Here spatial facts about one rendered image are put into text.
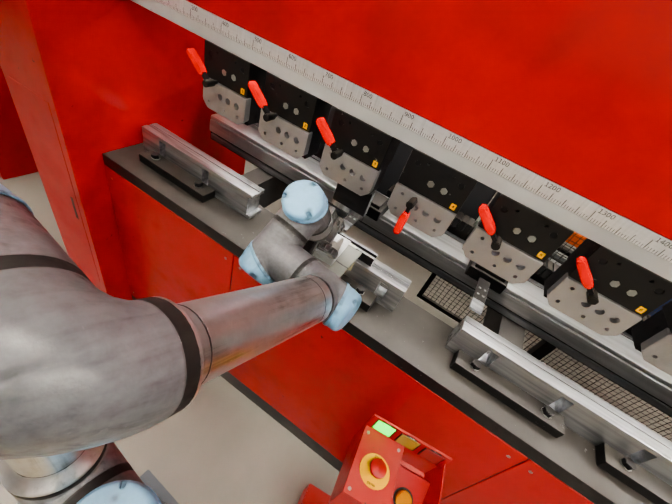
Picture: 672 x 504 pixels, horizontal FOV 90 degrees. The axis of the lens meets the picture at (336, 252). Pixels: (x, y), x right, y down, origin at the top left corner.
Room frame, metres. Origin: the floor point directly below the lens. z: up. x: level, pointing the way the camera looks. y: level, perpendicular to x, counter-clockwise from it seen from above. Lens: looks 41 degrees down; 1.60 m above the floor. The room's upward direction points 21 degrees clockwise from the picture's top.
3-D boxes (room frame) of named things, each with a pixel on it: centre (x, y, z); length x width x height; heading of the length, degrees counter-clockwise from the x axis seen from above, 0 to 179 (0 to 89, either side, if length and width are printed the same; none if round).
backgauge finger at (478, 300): (0.80, -0.45, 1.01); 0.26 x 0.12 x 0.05; 163
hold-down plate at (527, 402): (0.55, -0.55, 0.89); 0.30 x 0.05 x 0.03; 73
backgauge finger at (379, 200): (0.93, -0.03, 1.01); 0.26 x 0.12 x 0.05; 163
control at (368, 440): (0.29, -0.31, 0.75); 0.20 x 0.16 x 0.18; 80
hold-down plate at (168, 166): (0.89, 0.60, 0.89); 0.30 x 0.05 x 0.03; 73
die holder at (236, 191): (0.94, 0.54, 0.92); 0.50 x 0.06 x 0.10; 73
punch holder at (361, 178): (0.78, 0.04, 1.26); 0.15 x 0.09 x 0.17; 73
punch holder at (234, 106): (0.90, 0.42, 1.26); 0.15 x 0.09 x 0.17; 73
